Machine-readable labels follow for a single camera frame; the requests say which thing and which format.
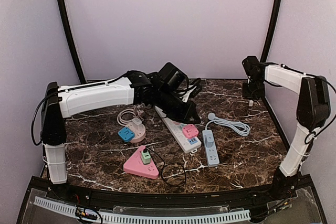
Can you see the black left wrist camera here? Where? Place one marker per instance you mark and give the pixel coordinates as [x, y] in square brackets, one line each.
[172, 76]

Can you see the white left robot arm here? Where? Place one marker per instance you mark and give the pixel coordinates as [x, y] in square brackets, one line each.
[158, 89]

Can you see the pink triangular power socket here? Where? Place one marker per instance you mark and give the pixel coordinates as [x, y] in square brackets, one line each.
[134, 166]

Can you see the white slotted cable tray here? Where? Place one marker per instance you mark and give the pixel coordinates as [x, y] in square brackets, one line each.
[141, 215]

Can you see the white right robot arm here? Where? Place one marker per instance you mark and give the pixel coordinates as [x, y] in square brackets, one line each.
[313, 107]

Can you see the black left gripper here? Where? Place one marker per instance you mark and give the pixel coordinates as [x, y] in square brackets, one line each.
[191, 109]

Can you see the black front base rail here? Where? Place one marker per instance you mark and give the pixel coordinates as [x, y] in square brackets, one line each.
[299, 204]

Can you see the light blue cube adapter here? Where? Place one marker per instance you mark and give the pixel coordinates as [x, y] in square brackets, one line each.
[209, 140]

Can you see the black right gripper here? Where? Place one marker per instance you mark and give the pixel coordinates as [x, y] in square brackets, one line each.
[248, 95]

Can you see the pink square plug adapter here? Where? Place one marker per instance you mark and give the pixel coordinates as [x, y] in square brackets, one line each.
[190, 131]

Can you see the blue square plug adapter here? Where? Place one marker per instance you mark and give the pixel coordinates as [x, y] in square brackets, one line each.
[126, 134]

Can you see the green charger adapter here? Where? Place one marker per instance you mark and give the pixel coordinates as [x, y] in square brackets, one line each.
[145, 157]

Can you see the white multi-socket power strip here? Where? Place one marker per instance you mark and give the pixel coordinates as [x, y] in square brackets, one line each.
[176, 129]

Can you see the light blue power strip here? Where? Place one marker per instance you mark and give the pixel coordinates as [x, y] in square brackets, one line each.
[210, 148]

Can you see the round pink power socket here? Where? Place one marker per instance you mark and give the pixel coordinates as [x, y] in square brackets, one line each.
[137, 131]

